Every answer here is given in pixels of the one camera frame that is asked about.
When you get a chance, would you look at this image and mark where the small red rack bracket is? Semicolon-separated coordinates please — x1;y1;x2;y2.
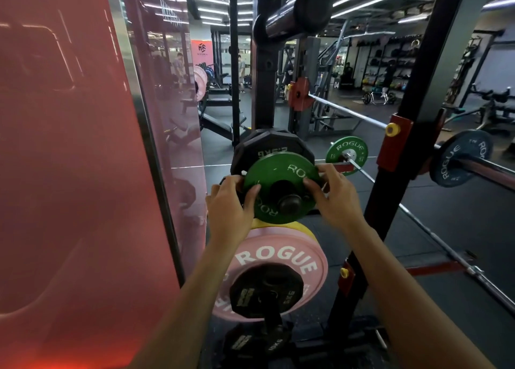
337;259;356;298

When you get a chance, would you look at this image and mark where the black equipment shelf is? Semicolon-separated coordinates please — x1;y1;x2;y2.
354;35;423;98

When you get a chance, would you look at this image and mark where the blue weight plate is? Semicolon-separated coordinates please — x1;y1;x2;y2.
429;129;494;188

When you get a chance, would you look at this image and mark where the silver barbell with green plate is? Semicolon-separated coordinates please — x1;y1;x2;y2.
331;141;515;315

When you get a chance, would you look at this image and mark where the yellow bumper plate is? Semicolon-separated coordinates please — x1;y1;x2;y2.
251;219;319;245

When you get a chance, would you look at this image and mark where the black polygonal weight plate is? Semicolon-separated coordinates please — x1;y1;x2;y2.
231;129;315;180

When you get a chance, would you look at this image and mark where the black weight bench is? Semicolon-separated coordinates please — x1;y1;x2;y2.
180;84;252;142

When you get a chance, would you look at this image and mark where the black exercise bike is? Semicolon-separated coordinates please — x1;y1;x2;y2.
444;84;515;137

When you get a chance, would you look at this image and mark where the person's left hand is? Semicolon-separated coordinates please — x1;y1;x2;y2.
205;174;262;249

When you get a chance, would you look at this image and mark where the red hook with yellow knob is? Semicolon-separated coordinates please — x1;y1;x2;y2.
377;114;414;173

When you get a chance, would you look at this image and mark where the small green weight plate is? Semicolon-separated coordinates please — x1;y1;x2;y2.
325;136;369;177

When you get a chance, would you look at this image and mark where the black plate storage peg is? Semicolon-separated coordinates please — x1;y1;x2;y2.
278;194;305;215

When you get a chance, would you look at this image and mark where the small black weight plate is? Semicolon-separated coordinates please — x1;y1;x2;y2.
229;263;305;319

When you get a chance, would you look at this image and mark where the black padded roller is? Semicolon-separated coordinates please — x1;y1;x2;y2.
253;0;334;40

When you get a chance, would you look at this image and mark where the red glossy panel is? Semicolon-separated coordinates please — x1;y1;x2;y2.
0;0;186;369

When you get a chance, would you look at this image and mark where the black squat rack upright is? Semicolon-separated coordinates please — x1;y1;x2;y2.
325;0;472;337

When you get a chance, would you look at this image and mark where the large green weight plate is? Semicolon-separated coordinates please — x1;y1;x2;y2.
243;152;323;225

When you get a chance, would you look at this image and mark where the pink bumper plate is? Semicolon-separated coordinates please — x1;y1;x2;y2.
212;230;329;322

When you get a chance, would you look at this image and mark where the orange standing banner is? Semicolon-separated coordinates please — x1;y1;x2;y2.
191;39;211;69

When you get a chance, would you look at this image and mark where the red octagonal rack hook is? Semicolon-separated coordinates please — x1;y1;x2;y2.
288;77;313;112

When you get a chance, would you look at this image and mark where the person's right hand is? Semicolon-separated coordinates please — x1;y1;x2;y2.
303;163;366;235

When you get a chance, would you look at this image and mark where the person's left forearm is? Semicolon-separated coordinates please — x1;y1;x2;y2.
128;236;251;369

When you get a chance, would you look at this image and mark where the person's right forearm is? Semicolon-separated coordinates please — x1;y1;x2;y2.
348;220;496;369

